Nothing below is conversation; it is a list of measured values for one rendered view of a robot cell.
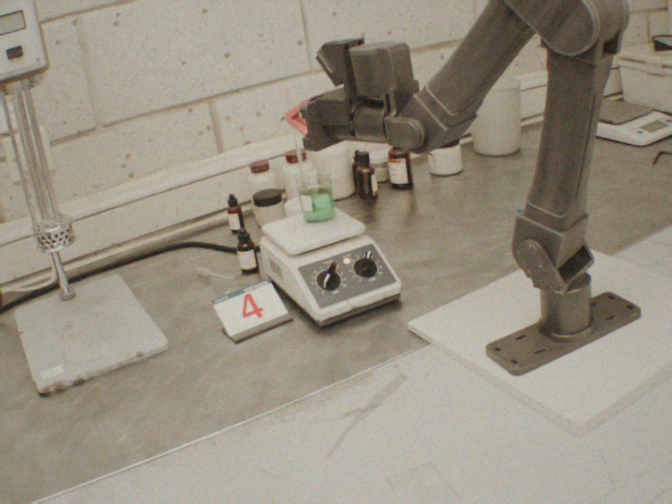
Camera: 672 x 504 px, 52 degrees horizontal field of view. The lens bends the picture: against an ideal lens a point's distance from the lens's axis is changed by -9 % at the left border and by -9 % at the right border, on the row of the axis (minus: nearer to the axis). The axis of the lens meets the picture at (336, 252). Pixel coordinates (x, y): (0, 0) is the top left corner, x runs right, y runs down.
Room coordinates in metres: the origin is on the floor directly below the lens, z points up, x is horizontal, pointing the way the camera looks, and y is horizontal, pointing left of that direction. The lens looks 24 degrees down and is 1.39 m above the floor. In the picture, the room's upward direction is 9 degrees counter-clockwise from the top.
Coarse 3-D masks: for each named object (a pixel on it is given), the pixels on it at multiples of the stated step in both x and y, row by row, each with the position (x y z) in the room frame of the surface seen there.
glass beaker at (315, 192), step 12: (312, 168) 1.07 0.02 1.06; (300, 180) 1.02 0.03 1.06; (312, 180) 1.01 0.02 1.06; (324, 180) 1.02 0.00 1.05; (300, 192) 1.02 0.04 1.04; (312, 192) 1.01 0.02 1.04; (324, 192) 1.02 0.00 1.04; (300, 204) 1.03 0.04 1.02; (312, 204) 1.01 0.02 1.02; (324, 204) 1.01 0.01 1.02; (312, 216) 1.01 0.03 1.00; (324, 216) 1.01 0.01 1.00
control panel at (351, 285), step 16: (336, 256) 0.95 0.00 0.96; (352, 256) 0.95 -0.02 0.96; (304, 272) 0.92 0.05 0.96; (336, 272) 0.92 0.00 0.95; (352, 272) 0.92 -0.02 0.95; (384, 272) 0.93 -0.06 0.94; (320, 288) 0.90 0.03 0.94; (336, 288) 0.90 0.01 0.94; (352, 288) 0.90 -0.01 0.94; (368, 288) 0.90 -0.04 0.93; (320, 304) 0.87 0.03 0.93
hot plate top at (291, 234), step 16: (336, 208) 1.07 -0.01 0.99; (272, 224) 1.05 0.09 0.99; (288, 224) 1.04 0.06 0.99; (304, 224) 1.03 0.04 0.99; (336, 224) 1.01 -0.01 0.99; (352, 224) 1.00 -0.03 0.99; (272, 240) 1.00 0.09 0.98; (288, 240) 0.97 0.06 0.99; (304, 240) 0.96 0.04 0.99; (320, 240) 0.96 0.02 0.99; (336, 240) 0.96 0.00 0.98
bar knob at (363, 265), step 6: (366, 252) 0.94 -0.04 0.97; (360, 258) 0.94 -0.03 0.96; (366, 258) 0.93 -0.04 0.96; (354, 264) 0.93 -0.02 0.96; (360, 264) 0.93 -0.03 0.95; (366, 264) 0.92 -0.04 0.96; (372, 264) 0.93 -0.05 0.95; (354, 270) 0.93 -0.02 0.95; (360, 270) 0.92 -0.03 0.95; (366, 270) 0.91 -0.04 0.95; (372, 270) 0.92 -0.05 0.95; (366, 276) 0.92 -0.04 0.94
